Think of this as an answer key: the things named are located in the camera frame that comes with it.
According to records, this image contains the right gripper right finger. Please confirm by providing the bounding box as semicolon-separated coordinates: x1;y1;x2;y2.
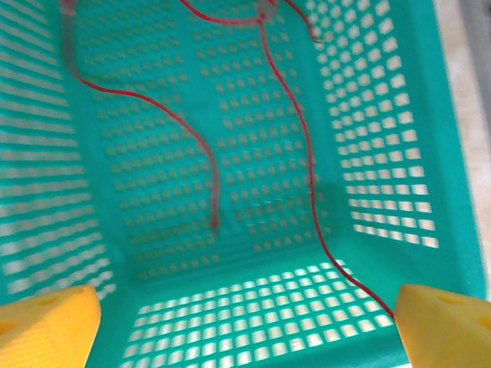
394;283;491;368

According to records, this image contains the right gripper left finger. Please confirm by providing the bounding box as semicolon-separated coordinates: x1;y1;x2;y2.
0;284;103;368

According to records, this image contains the thin red cable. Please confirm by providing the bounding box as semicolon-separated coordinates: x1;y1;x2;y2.
59;0;222;235
178;0;396;321

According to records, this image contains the teal plastic basket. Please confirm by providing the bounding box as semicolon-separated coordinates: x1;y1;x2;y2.
0;0;490;368

